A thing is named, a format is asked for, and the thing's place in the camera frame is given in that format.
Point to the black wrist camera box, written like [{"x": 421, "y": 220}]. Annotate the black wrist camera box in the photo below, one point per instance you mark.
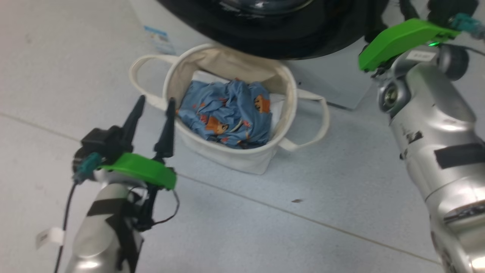
[
  {"x": 451, "y": 9},
  {"x": 104, "y": 142}
]

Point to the blue energy label sticker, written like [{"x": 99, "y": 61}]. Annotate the blue energy label sticker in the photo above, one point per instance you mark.
[{"x": 161, "y": 40}]

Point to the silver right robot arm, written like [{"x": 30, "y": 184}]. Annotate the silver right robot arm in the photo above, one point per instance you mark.
[{"x": 435, "y": 132}]

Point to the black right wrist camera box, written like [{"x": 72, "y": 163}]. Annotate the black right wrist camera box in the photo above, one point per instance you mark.
[{"x": 451, "y": 9}]

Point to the white basket liner cloth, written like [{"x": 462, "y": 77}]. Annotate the white basket liner cloth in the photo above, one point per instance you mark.
[{"x": 277, "y": 110}]

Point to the white washing machine body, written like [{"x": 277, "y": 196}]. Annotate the white washing machine body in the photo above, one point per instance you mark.
[{"x": 333, "y": 79}]

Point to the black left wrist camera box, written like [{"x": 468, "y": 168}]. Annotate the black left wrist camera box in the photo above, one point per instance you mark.
[{"x": 104, "y": 142}]

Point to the blue patterned garment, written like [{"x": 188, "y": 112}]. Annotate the blue patterned garment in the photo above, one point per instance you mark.
[{"x": 227, "y": 113}]

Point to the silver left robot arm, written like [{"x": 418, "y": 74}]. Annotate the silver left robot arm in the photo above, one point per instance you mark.
[{"x": 106, "y": 235}]

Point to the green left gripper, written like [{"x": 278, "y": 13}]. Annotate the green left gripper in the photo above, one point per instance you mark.
[{"x": 144, "y": 170}]

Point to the cream canvas laundry basket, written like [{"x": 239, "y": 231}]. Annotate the cream canvas laundry basket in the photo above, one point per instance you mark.
[{"x": 242, "y": 159}]

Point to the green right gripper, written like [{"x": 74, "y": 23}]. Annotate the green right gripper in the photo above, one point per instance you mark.
[{"x": 398, "y": 40}]

